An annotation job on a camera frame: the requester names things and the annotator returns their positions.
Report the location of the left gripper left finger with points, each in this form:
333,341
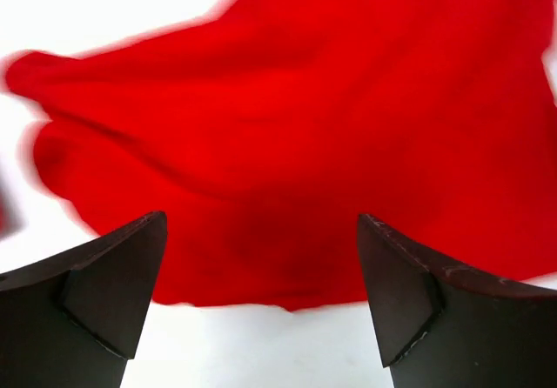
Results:
75,319

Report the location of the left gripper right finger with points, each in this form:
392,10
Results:
440,323

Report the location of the red t-shirt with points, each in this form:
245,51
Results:
264,133

